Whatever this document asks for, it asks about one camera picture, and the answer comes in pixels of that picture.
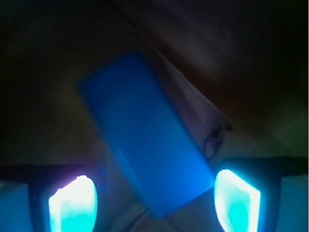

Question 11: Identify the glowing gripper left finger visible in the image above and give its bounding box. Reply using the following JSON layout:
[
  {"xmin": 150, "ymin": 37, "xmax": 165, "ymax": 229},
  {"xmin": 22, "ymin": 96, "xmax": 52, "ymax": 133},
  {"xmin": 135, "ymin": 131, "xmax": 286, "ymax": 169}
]
[{"xmin": 0, "ymin": 164, "xmax": 98, "ymax": 232}]

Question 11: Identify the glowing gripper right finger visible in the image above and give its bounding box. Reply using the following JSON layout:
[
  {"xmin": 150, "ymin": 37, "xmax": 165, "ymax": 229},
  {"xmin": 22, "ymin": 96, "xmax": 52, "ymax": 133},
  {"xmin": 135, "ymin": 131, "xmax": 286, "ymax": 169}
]
[{"xmin": 214, "ymin": 157, "xmax": 309, "ymax": 232}]

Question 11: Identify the blue block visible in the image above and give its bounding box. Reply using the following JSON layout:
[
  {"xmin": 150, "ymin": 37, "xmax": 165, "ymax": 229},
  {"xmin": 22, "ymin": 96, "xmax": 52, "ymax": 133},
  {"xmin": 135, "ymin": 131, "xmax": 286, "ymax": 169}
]
[{"xmin": 78, "ymin": 52, "xmax": 213, "ymax": 218}]

